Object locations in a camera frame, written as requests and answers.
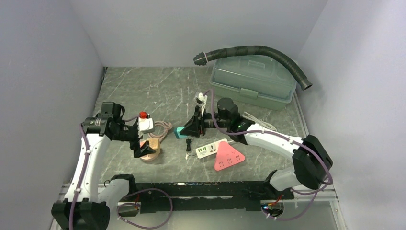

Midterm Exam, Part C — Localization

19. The aluminium frame rail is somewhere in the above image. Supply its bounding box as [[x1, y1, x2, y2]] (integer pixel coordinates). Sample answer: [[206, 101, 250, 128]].
[[56, 179, 339, 207]]

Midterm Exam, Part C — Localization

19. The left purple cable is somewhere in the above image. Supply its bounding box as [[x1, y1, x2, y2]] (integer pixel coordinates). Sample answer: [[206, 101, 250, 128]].
[[68, 115, 173, 230]]

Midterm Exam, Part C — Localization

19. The teal cube adapter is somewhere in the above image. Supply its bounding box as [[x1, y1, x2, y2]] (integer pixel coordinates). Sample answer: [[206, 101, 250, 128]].
[[174, 126, 188, 139]]

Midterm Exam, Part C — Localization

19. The pink coiled socket cable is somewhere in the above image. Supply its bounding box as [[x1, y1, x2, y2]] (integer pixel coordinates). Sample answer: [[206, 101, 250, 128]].
[[153, 120, 173, 142]]

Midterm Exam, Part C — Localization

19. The purple cable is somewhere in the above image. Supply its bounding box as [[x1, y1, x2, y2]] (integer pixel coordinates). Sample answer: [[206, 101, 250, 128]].
[[68, 115, 173, 230], [203, 89, 334, 222]]

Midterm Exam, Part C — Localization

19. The tan cube socket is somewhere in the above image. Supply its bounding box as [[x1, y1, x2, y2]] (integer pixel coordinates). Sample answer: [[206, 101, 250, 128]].
[[147, 138, 161, 152]]

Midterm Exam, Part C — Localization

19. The round pink power socket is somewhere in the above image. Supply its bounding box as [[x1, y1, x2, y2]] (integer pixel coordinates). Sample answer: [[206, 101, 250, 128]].
[[140, 150, 160, 162]]

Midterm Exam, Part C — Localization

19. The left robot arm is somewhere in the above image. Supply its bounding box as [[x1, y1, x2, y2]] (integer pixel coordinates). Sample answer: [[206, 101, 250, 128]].
[[51, 102, 155, 230]]

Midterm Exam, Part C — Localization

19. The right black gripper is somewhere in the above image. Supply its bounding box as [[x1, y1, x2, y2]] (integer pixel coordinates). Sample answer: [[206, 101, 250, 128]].
[[180, 106, 230, 138]]

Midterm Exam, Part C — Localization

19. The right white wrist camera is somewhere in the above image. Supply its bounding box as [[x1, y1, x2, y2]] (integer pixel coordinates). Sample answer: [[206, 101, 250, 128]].
[[194, 92, 208, 115]]

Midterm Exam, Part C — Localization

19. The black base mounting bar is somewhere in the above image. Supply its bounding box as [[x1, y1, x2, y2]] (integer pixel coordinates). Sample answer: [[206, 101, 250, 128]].
[[121, 181, 294, 214]]

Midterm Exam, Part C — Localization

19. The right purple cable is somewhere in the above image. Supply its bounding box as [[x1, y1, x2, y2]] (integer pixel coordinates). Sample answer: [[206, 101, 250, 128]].
[[203, 89, 334, 222]]

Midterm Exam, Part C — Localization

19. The pink triangular power strip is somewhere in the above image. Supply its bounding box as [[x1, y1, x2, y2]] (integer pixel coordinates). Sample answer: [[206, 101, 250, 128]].
[[214, 141, 246, 171]]

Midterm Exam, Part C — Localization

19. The white power strip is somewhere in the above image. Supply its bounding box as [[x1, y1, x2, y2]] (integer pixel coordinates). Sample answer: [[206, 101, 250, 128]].
[[195, 138, 228, 159]]

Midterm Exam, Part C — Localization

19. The black power adapter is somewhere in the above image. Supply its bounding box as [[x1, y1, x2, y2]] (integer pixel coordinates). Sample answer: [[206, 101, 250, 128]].
[[186, 138, 196, 157]]

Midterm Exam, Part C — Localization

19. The green plastic storage box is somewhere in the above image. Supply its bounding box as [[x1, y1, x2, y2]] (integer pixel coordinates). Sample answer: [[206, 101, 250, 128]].
[[210, 55, 297, 111]]

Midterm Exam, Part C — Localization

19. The black corrugated hose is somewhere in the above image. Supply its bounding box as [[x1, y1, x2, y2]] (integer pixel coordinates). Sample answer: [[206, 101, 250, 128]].
[[193, 45, 314, 92]]

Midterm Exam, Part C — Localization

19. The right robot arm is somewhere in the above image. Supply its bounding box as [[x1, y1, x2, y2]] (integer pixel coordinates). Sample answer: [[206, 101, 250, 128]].
[[180, 98, 333, 199]]

